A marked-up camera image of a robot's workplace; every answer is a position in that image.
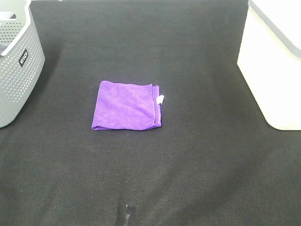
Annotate white plastic storage bin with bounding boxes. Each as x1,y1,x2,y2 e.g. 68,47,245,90
237,0,301,130

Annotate purple towel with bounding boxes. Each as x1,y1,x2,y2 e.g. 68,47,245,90
92,81,162,130

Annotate grey perforated plastic basket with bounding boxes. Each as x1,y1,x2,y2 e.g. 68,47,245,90
0,0,45,128

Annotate black table cloth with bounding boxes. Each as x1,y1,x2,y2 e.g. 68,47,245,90
0,0,301,226

